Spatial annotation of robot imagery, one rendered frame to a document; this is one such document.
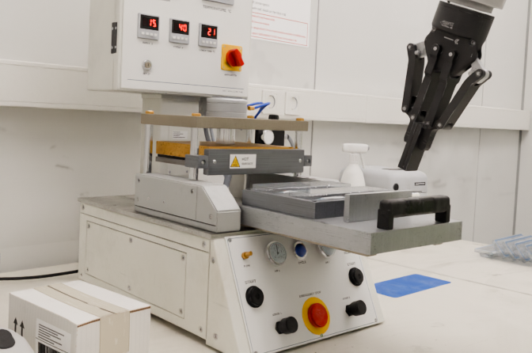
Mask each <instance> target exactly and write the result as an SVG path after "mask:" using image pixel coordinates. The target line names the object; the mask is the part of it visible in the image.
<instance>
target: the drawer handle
mask: <svg viewBox="0 0 532 353"><path fill-rule="evenodd" d="M434 213H435V221H437V222H449V221H450V197H449V196H447V195H429V196H419V197H408V198H398V199H383V200H381V201H380V204H379V209H378V221H377V228H379V229H383V230H392V229H393V218H400V217H406V216H413V215H421V214H434Z"/></svg>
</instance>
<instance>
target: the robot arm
mask: <svg viewBox="0 0 532 353"><path fill-rule="evenodd" d="M506 1H507V0H447V2H444V1H440V0H439V4H438V7H437V9H436V11H435V16H434V17H433V20H432V23H431V25H432V28H431V31H430V32H429V33H428V35H427V36H426V37H425V39H424V41H422V42H419V43H417V44H412V43H409V44H408V45H407V52H408V67H407V73H406V79H405V88H404V94H403V100H402V106H401V111H402V112H405V113H406V114H407V115H408V117H409V119H410V121H409V124H408V128H407V131H406V132H405V137H404V142H406V144H405V148H404V150H403V153H402V155H401V159H400V161H399V164H398V166H397V167H399V168H400V169H403V170H404V171H417V170H418V168H419V165H420V162H421V159H422V157H423V155H424V151H425V150H429V149H430V148H431V144H432V143H433V140H434V138H435V134H436V132H437V131H438V130H450V129H452V127H453V126H454V125H455V123H456V122H457V120H458V118H459V117H460V115H461V114H462V113H463V111H464V110H465V108H466V106H467V105H468V103H469V102H470V101H471V100H472V98H473V96H474V95H475V93H476V92H477V91H478V89H479V88H480V86H481V85H483V84H484V83H485V82H486V81H487V80H489V79H490V78H491V77H492V72H491V71H490V70H486V69H485V67H484V66H483V64H482V62H481V56H482V53H481V49H482V46H483V44H484V42H485V41H486V39H487V37H488V34H489V31H490V29H491V27H492V23H493V21H494V19H495V17H494V16H491V15H488V14H486V13H492V11H493V9H494V8H497V9H503V7H504V5H505V2H506ZM450 2H453V3H456V4H459V5H462V6H466V7H469V8H472V9H468V8H465V7H462V6H458V5H455V4H452V3H450ZM473 9H476V10H479V11H482V12H486V13H482V12H478V11H476V10H473ZM425 56H427V65H426V67H425V70H424V63H425V58H424V57H425ZM471 67H472V68H471ZM470 68H471V70H470V71H469V73H468V75H469V77H468V78H467V79H466V80H465V81H464V82H463V83H462V85H461V86H460V88H459V90H458V91H457V92H456V94H455V95H454V97H453V99H452V100H451V98H452V95H453V93H454V89H455V87H456V85H457V84H458V83H459V82H460V80H461V77H462V74H464V73H465V72H466V71H467V70H469V69H470ZM423 73H424V74H425V75H424V80H423V81H422V79H423ZM450 100H451V101H450Z"/></svg>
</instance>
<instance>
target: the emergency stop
mask: <svg viewBox="0 0 532 353"><path fill-rule="evenodd" d="M308 319H309V321H310V323H311V324H312V326H314V327H315V328H322V327H324V326H325V325H326V324H327V321H328V314H327V311H326V309H325V307H324V306H323V305H322V304H320V303H314V304H312V305H310V307H309V309H308Z"/></svg>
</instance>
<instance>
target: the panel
mask: <svg viewBox="0 0 532 353"><path fill-rule="evenodd" d="M224 240H225V243H226V250H227V253H228V257H229V261H230V267H231V271H232V274H233V278H234V284H235V288H236V291H237V298H238V301H239V306H240V309H241V315H242V319H243V323H244V326H245V333H246V336H247V340H248V344H249V350H250V353H275V352H277V351H282V350H286V349H288V348H292V347H297V346H300V345H303V344H307V343H311V342H314V341H317V340H322V339H324V338H328V337H330V336H336V335H339V334H342V333H345V332H350V331H353V330H356V329H359V328H364V327H367V326H370V325H375V324H378V323H379V321H378V316H377V313H376V309H375V307H374V302H373V298H372V296H371V291H370V288H369V285H368V282H367V277H366V274H365V271H364V268H363V263H362V260H361V257H360V255H358V254H354V253H351V252H345V251H341V250H338V249H336V251H335V253H334V255H333V256H332V257H329V258H327V259H325V258H323V257H321V256H320V255H319V254H318V252H317V250H316V244H313V243H309V242H306V241H300V240H296V239H293V238H289V237H284V236H280V235H277V234H273V233H268V232H266V233H253V234H246V235H238V236H231V237H224ZM271 241H278V242H279V243H281V244H282V245H283V246H284V248H285V249H286V251H287V258H286V260H285V262H284V263H283V264H282V265H280V266H278V267H273V266H271V265H270V264H269V263H268V262H267V261H266V259H265V257H264V247H265V245H266V244H267V243H269V242H271ZM297 244H303V245H305V247H306V255H305V256H304V257H300V256H299V255H298V254H297V253H296V251H295V247H296V245H297ZM355 268H358V269H359V270H360V271H361V272H362V273H363V282H362V283H360V284H356V283H354V282H353V280H352V277H351V273H352V270H353V269H355ZM253 287H259V288H260V289H261V290H262V291H263V294H264V301H263V303H262V304H260V305H258V306H255V305H253V304H252V303H251V302H250V301H249V297H248V293H249V290H250V289H251V288H253ZM358 300H362V301H364V302H365V304H366V306H367V311H366V313H365V314H364V315H360V316H354V315H353V316H348V314H347V313H346V312H345V310H346V305H350V304H351V303H352V302H354V301H358ZM314 303H320V304H322V305H323V306H324V307H325V309H326V311H327V314H328V321H327V324H326V325H325V326H324V327H322V328H315V327H314V326H312V324H311V323H310V321H309V319H308V309H309V307H310V305H312V304H314ZM285 317H294V318H295V319H296V320H297V322H298V330H297V331H296V332H294V333H291V334H287V335H286V334H279V333H278V332H277V331H276V330H275V328H276V322H278V321H281V320H282V319H283V318H285Z"/></svg>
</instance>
